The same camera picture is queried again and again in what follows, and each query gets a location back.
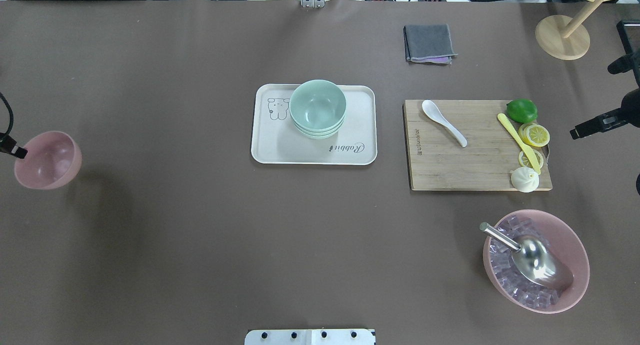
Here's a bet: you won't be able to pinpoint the small pink bowl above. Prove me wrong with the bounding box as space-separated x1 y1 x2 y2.
14 130 83 190

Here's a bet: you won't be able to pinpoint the white ceramic spoon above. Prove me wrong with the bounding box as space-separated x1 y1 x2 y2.
422 99 468 148

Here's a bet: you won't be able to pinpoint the large pink ice bowl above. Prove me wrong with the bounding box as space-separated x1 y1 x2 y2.
482 209 591 315

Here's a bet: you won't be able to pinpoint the cream rabbit tray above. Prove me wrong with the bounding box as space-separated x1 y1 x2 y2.
251 83 378 166

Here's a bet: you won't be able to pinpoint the stacked green bowls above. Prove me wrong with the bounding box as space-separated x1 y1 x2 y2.
289 80 346 139

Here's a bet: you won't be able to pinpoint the folded grey cloth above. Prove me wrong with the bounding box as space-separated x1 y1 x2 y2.
403 24 458 63

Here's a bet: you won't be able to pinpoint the bamboo cutting board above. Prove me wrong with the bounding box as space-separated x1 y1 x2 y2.
403 99 521 192

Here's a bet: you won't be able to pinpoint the purple cloth under grey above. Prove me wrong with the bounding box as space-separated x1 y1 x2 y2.
424 56 452 65

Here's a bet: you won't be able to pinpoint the clear ice cubes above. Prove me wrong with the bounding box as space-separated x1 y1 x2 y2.
489 215 563 310

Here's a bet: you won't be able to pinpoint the lemon slice under knife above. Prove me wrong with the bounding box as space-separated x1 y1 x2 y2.
518 149 546 169

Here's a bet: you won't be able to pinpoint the green lime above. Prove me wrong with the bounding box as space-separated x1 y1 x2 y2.
506 98 538 124

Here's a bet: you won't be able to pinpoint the white steamed bun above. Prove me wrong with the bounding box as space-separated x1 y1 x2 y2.
510 166 540 193

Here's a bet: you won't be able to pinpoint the yellow plastic knife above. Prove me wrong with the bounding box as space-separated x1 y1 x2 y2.
496 113 542 175

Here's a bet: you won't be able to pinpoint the stacked lemon slices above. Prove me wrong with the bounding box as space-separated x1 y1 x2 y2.
518 122 551 148

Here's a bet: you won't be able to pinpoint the metal ice scoop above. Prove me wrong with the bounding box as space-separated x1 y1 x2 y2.
478 222 574 291

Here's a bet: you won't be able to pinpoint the wooden cup rack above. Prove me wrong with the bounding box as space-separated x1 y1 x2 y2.
535 0 614 61

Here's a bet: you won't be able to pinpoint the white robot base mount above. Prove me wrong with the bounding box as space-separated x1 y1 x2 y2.
244 328 377 345

